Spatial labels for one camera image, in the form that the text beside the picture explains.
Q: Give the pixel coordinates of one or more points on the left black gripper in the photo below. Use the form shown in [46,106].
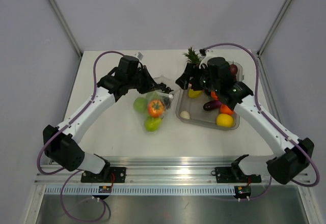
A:
[150,84]

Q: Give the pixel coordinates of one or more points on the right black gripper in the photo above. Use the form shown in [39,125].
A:
[191,71]

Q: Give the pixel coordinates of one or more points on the clear zip top bag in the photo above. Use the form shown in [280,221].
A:
[144,116]

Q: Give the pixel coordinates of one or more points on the orange toy persimmon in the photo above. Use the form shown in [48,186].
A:
[155,108]

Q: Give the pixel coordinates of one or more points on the green toy pear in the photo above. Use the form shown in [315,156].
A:
[152,124]

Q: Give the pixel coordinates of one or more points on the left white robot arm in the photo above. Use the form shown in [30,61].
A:
[61,142]

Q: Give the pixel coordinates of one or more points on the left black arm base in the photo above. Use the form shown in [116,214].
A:
[107,175]

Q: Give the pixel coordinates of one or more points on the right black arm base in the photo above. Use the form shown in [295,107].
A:
[233,173]

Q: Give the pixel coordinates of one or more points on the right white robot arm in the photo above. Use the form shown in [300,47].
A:
[291,155]

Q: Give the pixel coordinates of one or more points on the clear plastic food bin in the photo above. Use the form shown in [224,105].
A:
[199,116]

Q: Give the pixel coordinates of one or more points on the toy pineapple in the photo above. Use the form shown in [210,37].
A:
[192,56]

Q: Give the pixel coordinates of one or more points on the yellow toy starfruit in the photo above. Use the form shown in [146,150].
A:
[194,93]

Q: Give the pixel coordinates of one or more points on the purple toy eggplant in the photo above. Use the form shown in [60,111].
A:
[212,105]

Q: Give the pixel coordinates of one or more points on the white toy egg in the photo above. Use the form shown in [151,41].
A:
[185,115]

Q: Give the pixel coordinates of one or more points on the dark purple passion fruit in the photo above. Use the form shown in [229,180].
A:
[233,69]

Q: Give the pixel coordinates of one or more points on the orange toy tangerine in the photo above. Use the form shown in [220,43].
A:
[226,110]

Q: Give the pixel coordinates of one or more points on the yellow toy lemon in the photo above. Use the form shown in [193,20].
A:
[224,120]

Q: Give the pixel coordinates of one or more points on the aluminium mounting rail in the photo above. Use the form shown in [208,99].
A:
[153,176]

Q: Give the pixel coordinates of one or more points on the left aluminium frame post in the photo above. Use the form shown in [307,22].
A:
[65,27]

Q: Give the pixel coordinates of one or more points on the aluminium frame post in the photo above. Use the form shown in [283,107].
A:
[65,27]
[274,27]

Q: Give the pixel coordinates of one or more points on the right aluminium frame post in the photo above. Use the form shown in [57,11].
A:
[274,27]

